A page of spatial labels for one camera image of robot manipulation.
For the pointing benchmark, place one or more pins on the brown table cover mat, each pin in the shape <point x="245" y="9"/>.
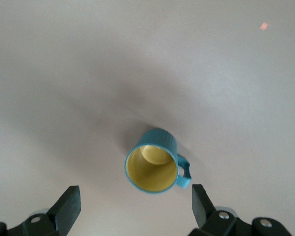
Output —
<point x="64" y="73"/>

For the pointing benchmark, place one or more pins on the small red paper scrap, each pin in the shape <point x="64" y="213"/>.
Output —
<point x="263" y="26"/>

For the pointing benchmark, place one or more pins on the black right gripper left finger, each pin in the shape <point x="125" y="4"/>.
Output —
<point x="61" y="214"/>

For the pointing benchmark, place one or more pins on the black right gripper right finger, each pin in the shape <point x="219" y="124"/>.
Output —
<point x="211" y="221"/>

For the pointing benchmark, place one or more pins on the teal cup yellow inside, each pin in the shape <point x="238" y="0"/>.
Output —
<point x="152" y="174"/>

